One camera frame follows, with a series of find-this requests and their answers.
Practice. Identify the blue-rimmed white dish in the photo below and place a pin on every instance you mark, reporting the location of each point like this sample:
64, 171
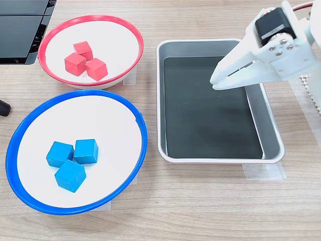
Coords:
110, 125

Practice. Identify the red-rimmed white dish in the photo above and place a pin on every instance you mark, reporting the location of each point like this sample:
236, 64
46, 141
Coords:
110, 40

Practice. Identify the black tray liner mat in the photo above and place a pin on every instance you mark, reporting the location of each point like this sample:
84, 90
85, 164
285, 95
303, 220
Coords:
205, 120

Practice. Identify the red cube block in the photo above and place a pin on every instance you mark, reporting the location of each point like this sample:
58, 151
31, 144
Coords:
96, 69
74, 64
84, 49

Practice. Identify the translucent tape strip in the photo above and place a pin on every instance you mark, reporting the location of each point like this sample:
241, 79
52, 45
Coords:
264, 172
134, 179
131, 77
105, 206

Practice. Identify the black rounded knob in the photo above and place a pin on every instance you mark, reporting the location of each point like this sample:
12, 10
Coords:
4, 108

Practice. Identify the black flat device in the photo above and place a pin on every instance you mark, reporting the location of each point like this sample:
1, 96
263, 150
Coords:
17, 35

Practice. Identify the blue cube block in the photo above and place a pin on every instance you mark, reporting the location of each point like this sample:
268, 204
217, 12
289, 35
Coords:
70, 176
86, 151
59, 154

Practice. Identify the white mesh mat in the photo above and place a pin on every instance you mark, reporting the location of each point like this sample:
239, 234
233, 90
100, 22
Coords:
307, 85

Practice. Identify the silver metal tray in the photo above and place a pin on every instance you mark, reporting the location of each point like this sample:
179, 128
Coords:
270, 130

